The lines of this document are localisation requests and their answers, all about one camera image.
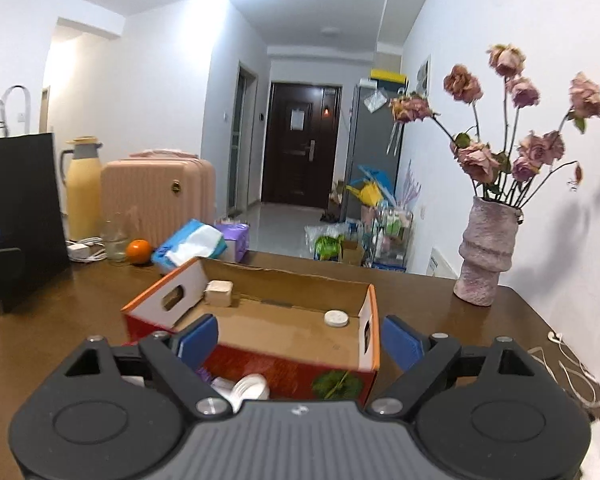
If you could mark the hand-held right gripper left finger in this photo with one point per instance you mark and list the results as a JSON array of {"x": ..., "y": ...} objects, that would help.
[{"x": 200, "y": 341}]

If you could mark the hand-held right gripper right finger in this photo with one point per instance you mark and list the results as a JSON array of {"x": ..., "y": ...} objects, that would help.
[{"x": 401, "y": 342}]

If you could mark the purple ribbed lid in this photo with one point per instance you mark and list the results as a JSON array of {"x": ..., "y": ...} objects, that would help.
[{"x": 203, "y": 376}]

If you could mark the white labelled plastic bottle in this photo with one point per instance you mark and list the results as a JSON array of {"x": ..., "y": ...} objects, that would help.
[{"x": 250, "y": 389}]

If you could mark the orange-rimmed cardboard box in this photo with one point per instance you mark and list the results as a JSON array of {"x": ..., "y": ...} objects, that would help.
[{"x": 280, "y": 320}]

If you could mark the black paper bag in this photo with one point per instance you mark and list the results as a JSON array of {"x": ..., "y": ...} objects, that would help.
[{"x": 20, "y": 200}]

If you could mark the beige square plastic box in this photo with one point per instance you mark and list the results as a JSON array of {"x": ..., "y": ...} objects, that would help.
[{"x": 218, "y": 292}]

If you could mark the white round lid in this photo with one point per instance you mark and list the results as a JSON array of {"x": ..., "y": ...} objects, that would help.
[{"x": 336, "y": 318}]

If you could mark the blue tissue pack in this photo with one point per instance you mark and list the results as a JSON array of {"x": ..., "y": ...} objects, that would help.
[{"x": 167, "y": 256}]

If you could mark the small brown carton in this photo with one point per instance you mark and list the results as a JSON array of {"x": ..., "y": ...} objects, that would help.
[{"x": 352, "y": 254}]

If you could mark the yellow thermos jug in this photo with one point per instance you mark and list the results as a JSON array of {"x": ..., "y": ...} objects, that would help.
[{"x": 84, "y": 195}]

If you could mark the purple tissue pack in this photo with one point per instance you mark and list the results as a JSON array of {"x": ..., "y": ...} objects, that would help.
[{"x": 237, "y": 242}]

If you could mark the orange fruit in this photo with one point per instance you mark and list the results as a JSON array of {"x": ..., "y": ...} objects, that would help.
[{"x": 139, "y": 252}]

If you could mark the green plastic bag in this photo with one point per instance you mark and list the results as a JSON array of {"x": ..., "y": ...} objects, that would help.
[{"x": 327, "y": 247}]

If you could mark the pink textured vase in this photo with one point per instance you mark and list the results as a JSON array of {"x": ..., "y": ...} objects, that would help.
[{"x": 485, "y": 255}]

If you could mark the clear drinking glass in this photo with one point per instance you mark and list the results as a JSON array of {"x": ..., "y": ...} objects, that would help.
[{"x": 115, "y": 247}]

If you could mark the dark shoes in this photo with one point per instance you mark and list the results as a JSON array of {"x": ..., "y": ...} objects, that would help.
[{"x": 328, "y": 217}]

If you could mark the yellow watering can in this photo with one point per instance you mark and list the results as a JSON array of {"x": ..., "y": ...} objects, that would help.
[{"x": 367, "y": 194}]

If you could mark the pink ribbed suitcase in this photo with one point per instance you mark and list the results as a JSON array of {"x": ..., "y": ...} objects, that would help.
[{"x": 150, "y": 195}]

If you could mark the purple feather decoration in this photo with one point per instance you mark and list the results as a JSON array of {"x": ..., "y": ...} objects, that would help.
[{"x": 410, "y": 185}]

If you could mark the dried pink roses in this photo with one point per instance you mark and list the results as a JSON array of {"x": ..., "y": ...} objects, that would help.
[{"x": 477, "y": 160}]

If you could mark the grey refrigerator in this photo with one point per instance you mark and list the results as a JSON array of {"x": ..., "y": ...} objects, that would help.
[{"x": 372, "y": 145}]

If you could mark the glass interior door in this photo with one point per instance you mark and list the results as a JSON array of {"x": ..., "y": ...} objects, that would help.
[{"x": 241, "y": 140}]

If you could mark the dark brown entrance door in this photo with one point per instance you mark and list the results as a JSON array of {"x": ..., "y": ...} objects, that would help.
[{"x": 300, "y": 160}]

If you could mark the clear plastic bag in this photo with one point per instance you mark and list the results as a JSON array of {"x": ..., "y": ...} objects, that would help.
[{"x": 375, "y": 101}]

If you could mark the yellow box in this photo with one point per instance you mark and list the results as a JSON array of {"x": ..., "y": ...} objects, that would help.
[{"x": 390, "y": 76}]

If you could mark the framed wall picture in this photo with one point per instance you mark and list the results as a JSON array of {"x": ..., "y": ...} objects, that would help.
[{"x": 423, "y": 75}]

